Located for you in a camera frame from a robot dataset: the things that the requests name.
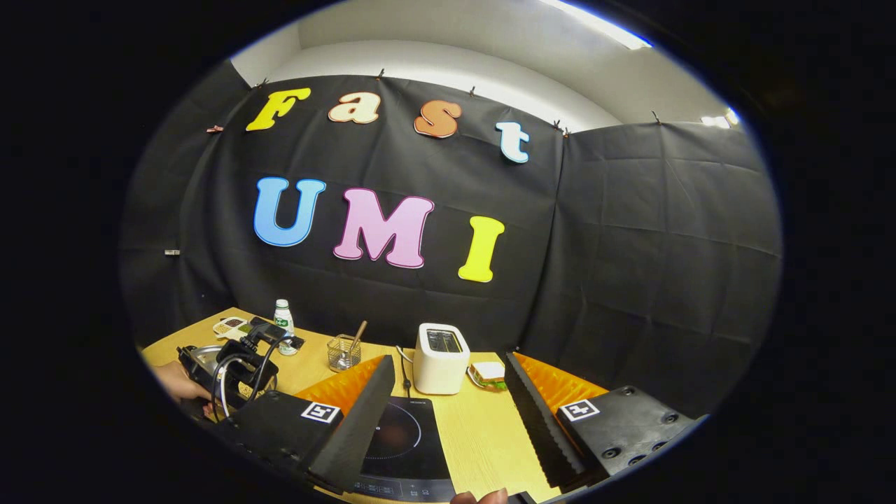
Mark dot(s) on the black induction cooktop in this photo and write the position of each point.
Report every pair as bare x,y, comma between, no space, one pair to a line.
406,434

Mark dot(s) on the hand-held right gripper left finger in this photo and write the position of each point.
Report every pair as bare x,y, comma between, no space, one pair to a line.
353,434

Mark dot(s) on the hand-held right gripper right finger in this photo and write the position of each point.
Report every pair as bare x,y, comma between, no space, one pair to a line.
542,427

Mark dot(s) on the small ceiling light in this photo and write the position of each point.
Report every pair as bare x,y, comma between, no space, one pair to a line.
719,119

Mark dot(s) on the clear utensil holder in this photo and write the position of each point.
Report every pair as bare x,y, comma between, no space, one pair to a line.
343,357

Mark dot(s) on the sandwich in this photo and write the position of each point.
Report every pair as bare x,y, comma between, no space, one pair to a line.
486,374

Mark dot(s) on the white divided bean tray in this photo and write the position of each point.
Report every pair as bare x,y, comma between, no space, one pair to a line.
227,327

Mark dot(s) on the white toaster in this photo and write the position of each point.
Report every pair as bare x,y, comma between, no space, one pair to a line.
439,364

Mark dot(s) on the black backdrop cloth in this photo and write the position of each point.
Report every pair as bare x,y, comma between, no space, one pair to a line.
630,280

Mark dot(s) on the white drink bottle green label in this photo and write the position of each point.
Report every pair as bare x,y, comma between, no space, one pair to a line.
283,311

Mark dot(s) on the wooden stick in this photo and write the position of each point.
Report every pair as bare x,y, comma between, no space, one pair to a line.
358,334

